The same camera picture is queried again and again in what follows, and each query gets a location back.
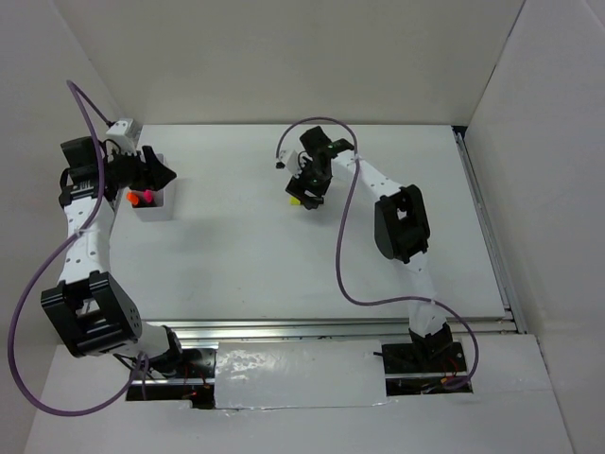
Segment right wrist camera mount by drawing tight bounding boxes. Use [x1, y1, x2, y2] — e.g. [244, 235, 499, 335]
[275, 149, 301, 175]

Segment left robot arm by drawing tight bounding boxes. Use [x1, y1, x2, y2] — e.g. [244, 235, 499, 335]
[41, 136, 187, 378]

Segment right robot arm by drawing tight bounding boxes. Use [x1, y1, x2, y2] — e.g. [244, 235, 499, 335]
[275, 126, 453, 371]

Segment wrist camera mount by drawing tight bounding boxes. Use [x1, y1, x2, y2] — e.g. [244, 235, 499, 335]
[275, 149, 301, 175]
[106, 118, 142, 154]

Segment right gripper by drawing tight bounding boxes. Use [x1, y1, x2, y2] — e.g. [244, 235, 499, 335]
[286, 155, 332, 210]

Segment white pen holder container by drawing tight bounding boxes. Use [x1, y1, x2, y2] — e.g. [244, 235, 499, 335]
[127, 178, 177, 222]

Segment aluminium front rail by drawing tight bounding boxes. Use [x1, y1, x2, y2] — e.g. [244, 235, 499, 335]
[141, 318, 521, 342]

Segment white foil cover sheet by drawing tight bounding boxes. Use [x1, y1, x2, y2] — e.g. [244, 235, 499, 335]
[215, 340, 388, 410]

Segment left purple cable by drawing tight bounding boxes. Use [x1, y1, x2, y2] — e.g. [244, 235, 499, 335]
[8, 79, 150, 416]

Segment orange highlighter marker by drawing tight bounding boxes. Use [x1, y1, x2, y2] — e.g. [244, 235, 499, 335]
[126, 192, 140, 207]

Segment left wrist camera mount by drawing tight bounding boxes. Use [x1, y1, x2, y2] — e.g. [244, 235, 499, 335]
[106, 118, 142, 154]

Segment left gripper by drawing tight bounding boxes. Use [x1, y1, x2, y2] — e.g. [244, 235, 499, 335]
[99, 143, 177, 192]

